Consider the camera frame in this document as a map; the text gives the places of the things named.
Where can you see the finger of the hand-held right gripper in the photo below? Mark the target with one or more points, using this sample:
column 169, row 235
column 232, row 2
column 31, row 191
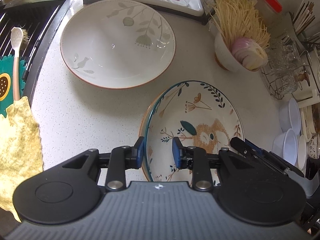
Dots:
column 241, row 146

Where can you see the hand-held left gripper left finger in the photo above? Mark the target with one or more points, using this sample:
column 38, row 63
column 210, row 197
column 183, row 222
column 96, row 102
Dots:
column 139, row 153

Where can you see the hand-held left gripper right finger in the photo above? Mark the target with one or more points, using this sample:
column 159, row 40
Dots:
column 177, row 152

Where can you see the orange rim plate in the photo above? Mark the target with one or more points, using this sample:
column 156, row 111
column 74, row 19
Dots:
column 143, row 127

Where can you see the floral plate with blue rim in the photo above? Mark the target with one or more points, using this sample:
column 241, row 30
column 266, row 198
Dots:
column 200, row 120

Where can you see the small white plastic bowl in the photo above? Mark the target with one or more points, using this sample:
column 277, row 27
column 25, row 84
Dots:
column 291, row 116
column 286, row 145
column 302, row 152

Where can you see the speckled white bowl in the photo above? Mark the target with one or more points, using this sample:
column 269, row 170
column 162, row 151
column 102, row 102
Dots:
column 225, row 55

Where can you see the sliced onion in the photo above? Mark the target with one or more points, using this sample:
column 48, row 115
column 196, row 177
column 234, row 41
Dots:
column 246, row 52

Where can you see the group of clear glass cups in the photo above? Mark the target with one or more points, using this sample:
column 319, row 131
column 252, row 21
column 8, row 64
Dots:
column 285, row 55

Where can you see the large white floral bowl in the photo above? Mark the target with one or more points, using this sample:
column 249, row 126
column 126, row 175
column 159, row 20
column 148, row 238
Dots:
column 112, row 52

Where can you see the yellow dish cloth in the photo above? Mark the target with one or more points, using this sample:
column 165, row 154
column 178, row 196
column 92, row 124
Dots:
column 20, row 150

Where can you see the bundle of dried noodles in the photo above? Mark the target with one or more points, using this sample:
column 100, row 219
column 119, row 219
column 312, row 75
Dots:
column 240, row 20

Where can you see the green and white chopstick holder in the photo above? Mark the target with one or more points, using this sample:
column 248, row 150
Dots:
column 303, row 30

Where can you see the red lid plastic jar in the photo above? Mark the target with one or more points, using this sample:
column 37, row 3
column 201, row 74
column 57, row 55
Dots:
column 272, row 7

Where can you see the bundle of wooden chopsticks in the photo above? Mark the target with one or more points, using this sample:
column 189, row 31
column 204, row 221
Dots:
column 303, row 12

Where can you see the teal sunflower mat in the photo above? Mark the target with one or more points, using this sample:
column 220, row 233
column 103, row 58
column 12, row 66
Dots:
column 6, row 80

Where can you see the black sink drain rack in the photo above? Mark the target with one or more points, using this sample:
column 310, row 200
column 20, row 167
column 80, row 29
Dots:
column 37, row 22

